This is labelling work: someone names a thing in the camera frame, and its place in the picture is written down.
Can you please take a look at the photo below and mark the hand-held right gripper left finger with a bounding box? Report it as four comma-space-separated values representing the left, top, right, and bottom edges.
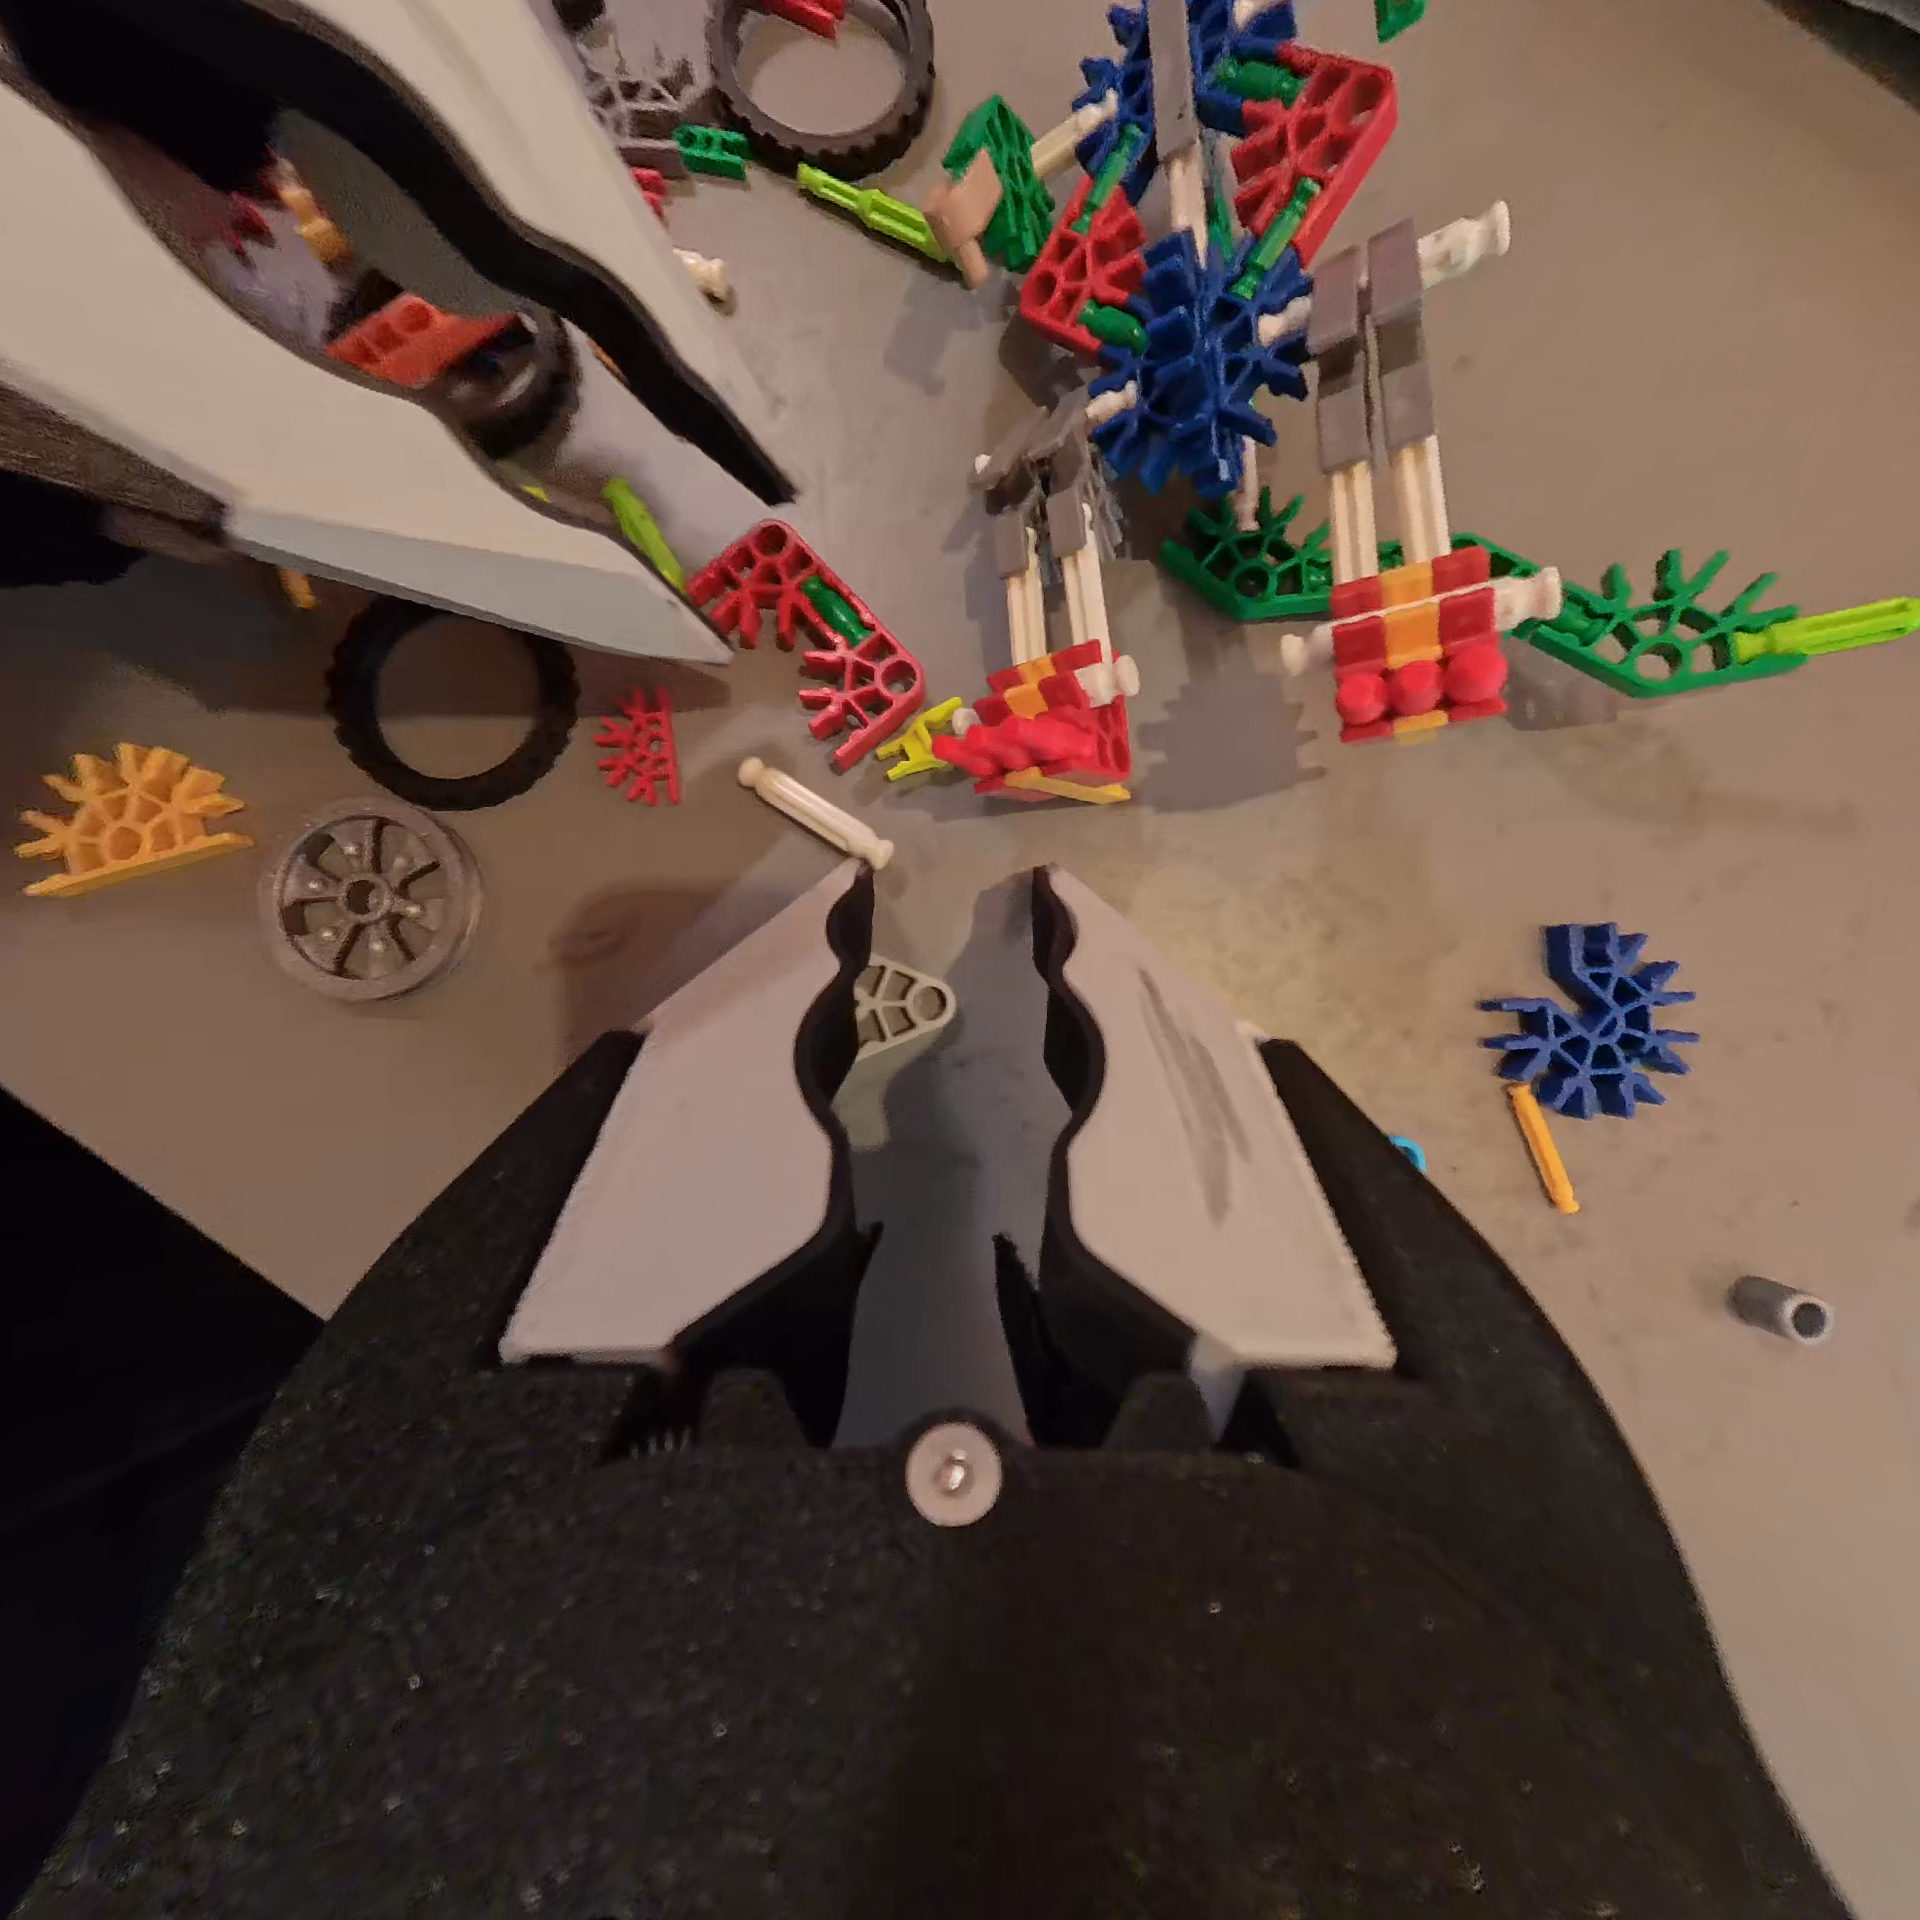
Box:
498, 863, 887, 1450

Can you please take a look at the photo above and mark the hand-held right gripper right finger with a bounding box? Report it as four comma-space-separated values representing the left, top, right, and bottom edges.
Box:
991, 865, 1401, 1450

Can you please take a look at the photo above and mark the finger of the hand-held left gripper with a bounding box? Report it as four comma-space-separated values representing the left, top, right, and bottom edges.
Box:
267, 0, 801, 507
0, 76, 735, 669

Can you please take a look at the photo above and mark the grey snowflake connector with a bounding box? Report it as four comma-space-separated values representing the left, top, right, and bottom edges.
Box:
577, 37, 708, 169

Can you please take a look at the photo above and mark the pale grey connector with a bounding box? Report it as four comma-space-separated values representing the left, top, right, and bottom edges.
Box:
830, 957, 961, 1159

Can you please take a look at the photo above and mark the yellow sun connector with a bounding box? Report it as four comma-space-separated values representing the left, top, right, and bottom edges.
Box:
270, 159, 348, 265
17, 743, 257, 900

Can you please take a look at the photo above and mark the grey spoked wheel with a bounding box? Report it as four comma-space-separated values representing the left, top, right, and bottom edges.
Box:
259, 797, 486, 1004

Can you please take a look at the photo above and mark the multicolour construction toy model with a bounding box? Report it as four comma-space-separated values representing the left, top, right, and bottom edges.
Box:
922, 0, 1565, 810

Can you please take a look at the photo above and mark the black tyre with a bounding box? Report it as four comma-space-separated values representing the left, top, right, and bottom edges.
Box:
434, 306, 580, 461
703, 0, 942, 183
326, 593, 586, 815

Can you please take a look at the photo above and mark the orange connector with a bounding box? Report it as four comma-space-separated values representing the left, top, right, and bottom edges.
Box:
326, 292, 522, 394

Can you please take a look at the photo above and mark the blue snowflake connector pair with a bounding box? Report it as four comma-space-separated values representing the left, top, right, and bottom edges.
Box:
1477, 921, 1703, 1125

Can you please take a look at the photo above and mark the small yellow clip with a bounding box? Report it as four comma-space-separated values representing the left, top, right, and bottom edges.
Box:
877, 698, 971, 784

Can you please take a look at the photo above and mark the small grey piece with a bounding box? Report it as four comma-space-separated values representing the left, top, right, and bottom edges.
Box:
1727, 1275, 1835, 1346

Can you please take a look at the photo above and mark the green connector chain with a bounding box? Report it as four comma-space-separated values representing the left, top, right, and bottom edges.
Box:
1158, 497, 1920, 701

